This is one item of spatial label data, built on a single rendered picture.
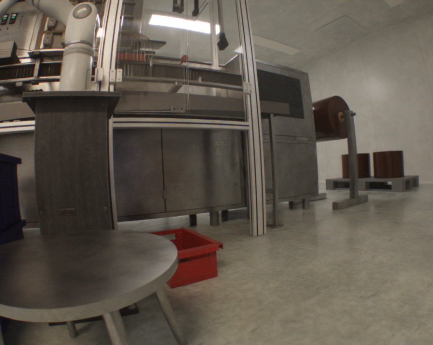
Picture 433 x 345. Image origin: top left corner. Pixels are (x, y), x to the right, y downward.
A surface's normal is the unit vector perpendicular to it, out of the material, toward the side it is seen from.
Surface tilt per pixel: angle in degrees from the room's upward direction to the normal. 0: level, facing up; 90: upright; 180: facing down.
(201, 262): 90
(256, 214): 90
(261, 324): 0
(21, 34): 90
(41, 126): 90
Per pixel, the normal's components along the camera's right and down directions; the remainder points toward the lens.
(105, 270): -0.05, -1.00
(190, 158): 0.44, -0.02
